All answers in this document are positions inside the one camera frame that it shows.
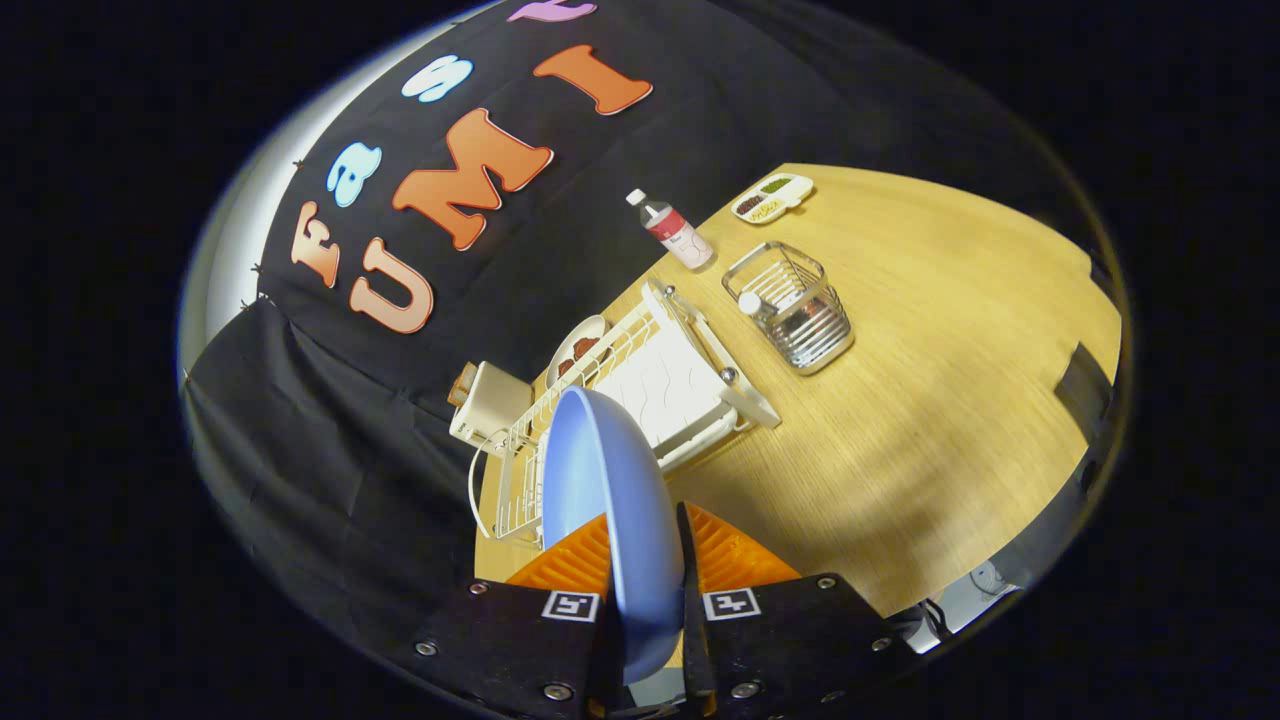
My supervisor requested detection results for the blue plate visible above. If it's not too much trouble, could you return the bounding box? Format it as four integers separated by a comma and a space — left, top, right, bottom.
540, 386, 687, 686

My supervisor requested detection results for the clear plastic bottle red label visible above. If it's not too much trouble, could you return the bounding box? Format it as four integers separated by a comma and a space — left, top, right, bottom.
626, 188, 715, 272

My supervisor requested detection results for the white wire dish rack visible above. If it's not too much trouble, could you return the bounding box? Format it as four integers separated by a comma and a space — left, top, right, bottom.
468, 280, 783, 549

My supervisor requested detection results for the metal wire basket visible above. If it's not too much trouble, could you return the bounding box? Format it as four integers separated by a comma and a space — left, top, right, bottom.
721, 241, 856, 376

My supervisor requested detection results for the small beige plate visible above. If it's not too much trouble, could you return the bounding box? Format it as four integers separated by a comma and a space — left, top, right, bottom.
545, 315, 609, 386

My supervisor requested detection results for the black backdrop cloth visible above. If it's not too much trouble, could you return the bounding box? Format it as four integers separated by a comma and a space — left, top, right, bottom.
180, 0, 1121, 691

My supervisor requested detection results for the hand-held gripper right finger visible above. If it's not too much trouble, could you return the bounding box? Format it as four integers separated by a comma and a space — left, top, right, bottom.
675, 500, 921, 720

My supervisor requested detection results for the white divided dish with beans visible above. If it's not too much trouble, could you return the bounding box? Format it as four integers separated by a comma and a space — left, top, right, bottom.
730, 173, 816, 225

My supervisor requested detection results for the white toaster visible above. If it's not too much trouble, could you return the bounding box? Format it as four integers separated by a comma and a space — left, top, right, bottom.
448, 360, 536, 446

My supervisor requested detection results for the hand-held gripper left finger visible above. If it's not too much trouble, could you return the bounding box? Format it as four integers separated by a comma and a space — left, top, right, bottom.
395, 512, 626, 720

